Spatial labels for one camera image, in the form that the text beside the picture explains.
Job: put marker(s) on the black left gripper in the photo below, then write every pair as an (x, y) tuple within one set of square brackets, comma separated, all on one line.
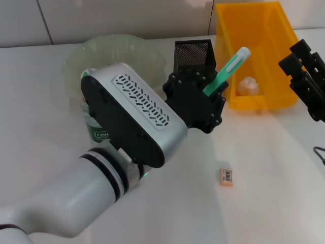
[(195, 106)]

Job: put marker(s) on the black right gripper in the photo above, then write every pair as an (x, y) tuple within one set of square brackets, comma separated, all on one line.
[(316, 101)]

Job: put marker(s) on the mint green pen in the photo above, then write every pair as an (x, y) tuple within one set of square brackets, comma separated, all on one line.
[(226, 72)]

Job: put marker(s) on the white paper ball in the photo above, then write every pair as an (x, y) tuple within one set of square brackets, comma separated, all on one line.
[(248, 86)]

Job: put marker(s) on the clear green-label water bottle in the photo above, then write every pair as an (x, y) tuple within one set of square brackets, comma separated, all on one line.
[(97, 133)]

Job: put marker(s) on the black mesh pen holder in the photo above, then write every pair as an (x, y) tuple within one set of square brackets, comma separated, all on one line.
[(193, 56)]

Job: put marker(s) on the beige eraser with barcode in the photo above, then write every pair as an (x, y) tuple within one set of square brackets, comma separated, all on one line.
[(226, 178)]

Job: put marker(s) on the green glass fruit bowl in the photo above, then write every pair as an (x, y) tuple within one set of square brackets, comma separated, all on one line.
[(114, 50)]

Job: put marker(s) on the orange plastic bin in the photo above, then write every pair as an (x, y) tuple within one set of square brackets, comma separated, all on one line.
[(269, 30)]

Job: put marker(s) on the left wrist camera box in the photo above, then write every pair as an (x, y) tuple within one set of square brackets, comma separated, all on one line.
[(132, 111)]

